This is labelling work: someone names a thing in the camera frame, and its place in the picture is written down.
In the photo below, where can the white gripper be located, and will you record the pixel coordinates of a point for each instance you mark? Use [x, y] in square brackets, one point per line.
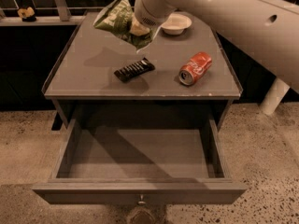
[146, 13]

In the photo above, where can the green jalapeno chip bag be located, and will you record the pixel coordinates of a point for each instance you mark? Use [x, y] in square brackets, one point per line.
[116, 18]

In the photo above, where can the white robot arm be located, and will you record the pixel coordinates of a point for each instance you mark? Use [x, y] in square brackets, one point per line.
[266, 30]

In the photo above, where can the open grey top drawer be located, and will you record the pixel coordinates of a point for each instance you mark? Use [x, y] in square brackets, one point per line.
[170, 154]

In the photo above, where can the metal drawer knob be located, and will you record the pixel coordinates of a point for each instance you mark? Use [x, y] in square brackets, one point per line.
[141, 200]

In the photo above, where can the black snack bar wrapper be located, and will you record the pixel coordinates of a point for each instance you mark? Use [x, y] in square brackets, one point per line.
[133, 70]

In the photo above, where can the white paper bowl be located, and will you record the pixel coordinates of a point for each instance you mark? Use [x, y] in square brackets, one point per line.
[176, 24]

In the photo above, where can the grey wooden cabinet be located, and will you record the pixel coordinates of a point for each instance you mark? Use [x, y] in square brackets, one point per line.
[85, 70]

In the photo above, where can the red cola can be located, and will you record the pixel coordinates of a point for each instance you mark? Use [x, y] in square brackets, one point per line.
[195, 68]

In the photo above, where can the small yellow black object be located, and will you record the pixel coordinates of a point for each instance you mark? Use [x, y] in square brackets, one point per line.
[27, 14]

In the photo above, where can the metal railing frame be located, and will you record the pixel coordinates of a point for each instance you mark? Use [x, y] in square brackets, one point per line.
[49, 12]

